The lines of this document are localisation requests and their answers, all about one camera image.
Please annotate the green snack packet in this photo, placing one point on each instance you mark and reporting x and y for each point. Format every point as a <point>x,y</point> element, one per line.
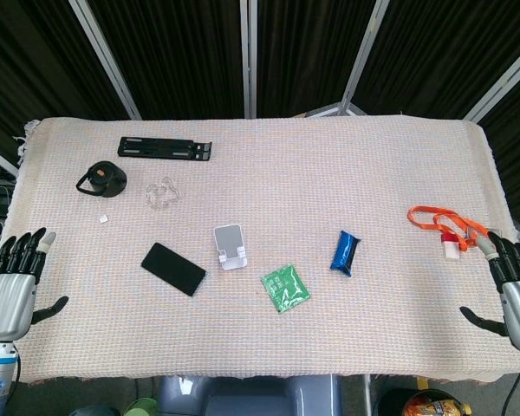
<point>285,288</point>

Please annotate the black smartphone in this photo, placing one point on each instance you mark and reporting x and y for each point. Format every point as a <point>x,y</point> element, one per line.
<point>173,269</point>

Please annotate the clear plastic wrapper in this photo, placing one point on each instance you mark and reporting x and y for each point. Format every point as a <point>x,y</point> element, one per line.
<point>164,193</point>

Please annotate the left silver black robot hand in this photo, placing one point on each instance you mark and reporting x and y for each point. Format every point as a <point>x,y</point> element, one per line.
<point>8,294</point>

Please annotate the green round object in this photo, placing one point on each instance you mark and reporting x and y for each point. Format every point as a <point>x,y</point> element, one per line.
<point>141,407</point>

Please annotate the black folding laptop stand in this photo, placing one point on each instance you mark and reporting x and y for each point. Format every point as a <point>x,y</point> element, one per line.
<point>164,148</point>

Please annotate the white phone stand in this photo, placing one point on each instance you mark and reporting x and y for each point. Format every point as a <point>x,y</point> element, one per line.
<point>229,247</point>

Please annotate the black folding screen with frame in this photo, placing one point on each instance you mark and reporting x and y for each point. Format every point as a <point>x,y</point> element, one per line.
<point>260,56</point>

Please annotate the red white small card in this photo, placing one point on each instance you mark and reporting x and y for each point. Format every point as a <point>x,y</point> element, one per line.
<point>450,248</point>

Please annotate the blue black snack pack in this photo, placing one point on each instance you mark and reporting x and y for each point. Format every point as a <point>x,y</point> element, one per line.
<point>345,254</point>

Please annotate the pink woven tablecloth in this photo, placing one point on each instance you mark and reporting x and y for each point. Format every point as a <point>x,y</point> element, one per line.
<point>260,260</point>

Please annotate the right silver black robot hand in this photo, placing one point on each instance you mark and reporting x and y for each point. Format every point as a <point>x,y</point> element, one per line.
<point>515,299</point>

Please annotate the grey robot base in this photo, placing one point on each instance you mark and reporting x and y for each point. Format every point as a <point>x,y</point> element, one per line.
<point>247,396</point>

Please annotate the black bin with snack bag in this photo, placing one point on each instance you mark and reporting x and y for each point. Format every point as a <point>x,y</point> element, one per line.
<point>433,405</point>

